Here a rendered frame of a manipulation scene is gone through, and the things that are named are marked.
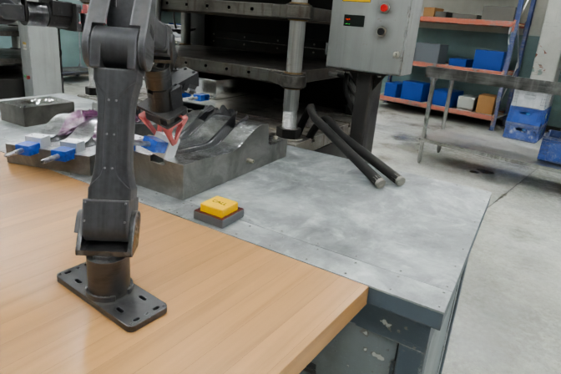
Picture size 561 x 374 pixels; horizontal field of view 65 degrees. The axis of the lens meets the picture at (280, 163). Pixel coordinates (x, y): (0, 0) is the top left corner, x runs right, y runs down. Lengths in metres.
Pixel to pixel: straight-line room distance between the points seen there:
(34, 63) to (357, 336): 4.88
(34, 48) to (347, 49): 4.16
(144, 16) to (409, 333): 0.71
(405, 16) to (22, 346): 1.44
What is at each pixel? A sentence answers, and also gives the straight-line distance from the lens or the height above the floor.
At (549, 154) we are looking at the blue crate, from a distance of 4.43.
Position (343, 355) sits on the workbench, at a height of 0.58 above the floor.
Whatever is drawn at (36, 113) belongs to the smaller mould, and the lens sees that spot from 1.83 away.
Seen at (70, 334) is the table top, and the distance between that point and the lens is 0.71.
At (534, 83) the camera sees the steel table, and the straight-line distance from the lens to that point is 4.18.
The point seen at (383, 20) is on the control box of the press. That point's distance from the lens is 1.70.
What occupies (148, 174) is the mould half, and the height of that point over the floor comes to 0.84.
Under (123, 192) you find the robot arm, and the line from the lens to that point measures 0.70.
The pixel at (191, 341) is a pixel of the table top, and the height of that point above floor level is 0.80.
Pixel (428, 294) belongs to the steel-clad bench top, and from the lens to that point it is 0.84.
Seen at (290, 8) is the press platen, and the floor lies 1.27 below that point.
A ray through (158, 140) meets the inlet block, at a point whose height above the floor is 0.94.
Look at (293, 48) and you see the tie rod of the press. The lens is 1.70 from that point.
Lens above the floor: 1.23
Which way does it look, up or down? 18 degrees down
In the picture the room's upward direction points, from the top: 5 degrees clockwise
